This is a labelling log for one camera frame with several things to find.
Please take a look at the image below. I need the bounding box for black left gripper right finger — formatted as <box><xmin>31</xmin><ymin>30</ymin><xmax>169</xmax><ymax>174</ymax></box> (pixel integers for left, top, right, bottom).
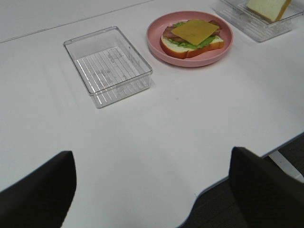
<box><xmin>228</xmin><ymin>147</ymin><xmax>304</xmax><ymax>228</ymax></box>

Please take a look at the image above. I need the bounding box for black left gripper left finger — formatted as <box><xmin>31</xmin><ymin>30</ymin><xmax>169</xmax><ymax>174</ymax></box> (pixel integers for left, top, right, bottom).
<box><xmin>0</xmin><ymin>151</ymin><xmax>76</xmax><ymax>228</ymax></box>

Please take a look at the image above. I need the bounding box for green lettuce leaf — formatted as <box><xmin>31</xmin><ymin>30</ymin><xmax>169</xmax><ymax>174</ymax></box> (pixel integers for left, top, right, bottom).
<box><xmin>162</xmin><ymin>19</ymin><xmax>221</xmax><ymax>50</ymax></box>

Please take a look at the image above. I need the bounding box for bread slice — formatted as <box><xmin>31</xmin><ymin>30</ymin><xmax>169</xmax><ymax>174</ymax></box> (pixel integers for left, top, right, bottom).
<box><xmin>246</xmin><ymin>0</ymin><xmax>291</xmax><ymax>23</ymax></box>
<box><xmin>160</xmin><ymin>35</ymin><xmax>224</xmax><ymax>59</ymax></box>

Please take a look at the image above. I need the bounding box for yellow cheese slice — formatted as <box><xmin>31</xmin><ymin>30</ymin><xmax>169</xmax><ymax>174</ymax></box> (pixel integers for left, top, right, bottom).
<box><xmin>171</xmin><ymin>19</ymin><xmax>219</xmax><ymax>46</ymax></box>

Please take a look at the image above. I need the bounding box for bacon strip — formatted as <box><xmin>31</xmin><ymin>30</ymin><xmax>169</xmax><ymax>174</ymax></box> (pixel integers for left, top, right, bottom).
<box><xmin>163</xmin><ymin>20</ymin><xmax>222</xmax><ymax>41</ymax></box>

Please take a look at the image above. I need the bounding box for white table leg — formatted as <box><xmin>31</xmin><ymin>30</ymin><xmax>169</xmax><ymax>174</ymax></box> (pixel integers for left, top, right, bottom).
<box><xmin>268</xmin><ymin>150</ymin><xmax>304</xmax><ymax>183</ymax></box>

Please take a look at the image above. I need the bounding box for clear plastic left tray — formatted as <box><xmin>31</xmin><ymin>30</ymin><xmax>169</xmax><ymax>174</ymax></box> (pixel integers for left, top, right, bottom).
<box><xmin>63</xmin><ymin>26</ymin><xmax>153</xmax><ymax>108</ymax></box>

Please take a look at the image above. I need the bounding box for clear plastic tray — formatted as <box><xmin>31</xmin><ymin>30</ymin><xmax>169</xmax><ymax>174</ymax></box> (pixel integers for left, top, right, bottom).
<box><xmin>212</xmin><ymin>0</ymin><xmax>304</xmax><ymax>42</ymax></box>
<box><xmin>63</xmin><ymin>26</ymin><xmax>153</xmax><ymax>108</ymax></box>

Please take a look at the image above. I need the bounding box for clear plastic right tray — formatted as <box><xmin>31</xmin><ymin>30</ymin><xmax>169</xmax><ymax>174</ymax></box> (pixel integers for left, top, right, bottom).
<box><xmin>212</xmin><ymin>0</ymin><xmax>304</xmax><ymax>42</ymax></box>

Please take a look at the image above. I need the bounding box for pink round plate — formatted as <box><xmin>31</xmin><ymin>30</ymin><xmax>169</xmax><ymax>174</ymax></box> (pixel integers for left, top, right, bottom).
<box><xmin>147</xmin><ymin>10</ymin><xmax>233</xmax><ymax>67</ymax></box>

